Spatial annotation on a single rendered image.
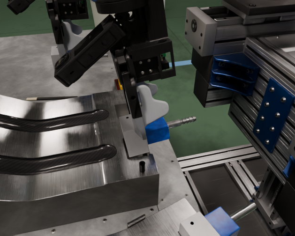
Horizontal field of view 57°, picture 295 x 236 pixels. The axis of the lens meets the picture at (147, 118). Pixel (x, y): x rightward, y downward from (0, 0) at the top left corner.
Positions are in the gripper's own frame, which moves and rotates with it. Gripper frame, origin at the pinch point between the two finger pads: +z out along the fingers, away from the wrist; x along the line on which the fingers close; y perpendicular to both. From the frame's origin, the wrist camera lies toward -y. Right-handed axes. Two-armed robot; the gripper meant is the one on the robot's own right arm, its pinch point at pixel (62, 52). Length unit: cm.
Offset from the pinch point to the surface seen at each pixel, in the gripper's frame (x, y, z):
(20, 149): -25.0, -8.3, 5.9
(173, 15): 286, 125, 96
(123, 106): -15.7, 11.7, 6.7
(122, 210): -36.0, 7.6, 14.2
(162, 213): -41.0, 13.4, 9.5
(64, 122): -18.0, -1.1, 7.1
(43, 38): 47, -10, 15
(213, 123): 67, 84, 95
